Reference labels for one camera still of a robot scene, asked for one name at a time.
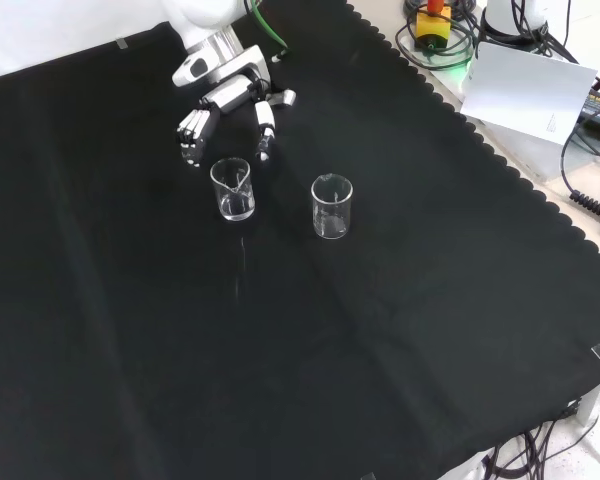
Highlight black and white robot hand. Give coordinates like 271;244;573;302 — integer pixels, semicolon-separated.
171;44;298;169

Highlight clear glass beaker with spout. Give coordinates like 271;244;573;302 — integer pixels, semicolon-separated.
209;156;257;223

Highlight clear glass beaker with markings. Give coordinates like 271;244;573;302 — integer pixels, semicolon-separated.
310;172;355;242

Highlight clear glass rod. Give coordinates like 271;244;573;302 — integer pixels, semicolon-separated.
234;236;247;302

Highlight yellow stop button box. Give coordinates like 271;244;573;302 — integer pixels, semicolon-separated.
415;0;453;52

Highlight black bench cloth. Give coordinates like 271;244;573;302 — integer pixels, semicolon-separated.
0;0;600;480

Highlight pale board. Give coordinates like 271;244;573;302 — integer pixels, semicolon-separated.
459;41;599;147

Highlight green cable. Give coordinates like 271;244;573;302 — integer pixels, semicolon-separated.
243;0;292;64

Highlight black coiled cable bundle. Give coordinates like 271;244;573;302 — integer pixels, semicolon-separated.
394;0;483;70

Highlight white robot base, black ring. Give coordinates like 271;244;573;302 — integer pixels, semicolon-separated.
480;0;551;49

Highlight black cables at robot base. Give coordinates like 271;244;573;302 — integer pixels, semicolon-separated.
509;0;580;65

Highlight black spiral cable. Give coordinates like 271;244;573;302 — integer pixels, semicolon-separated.
559;119;600;227

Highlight black floor cables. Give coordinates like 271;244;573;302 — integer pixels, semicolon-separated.
472;399;600;480

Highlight white bench bracket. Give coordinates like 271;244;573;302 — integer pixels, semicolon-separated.
576;383;600;427

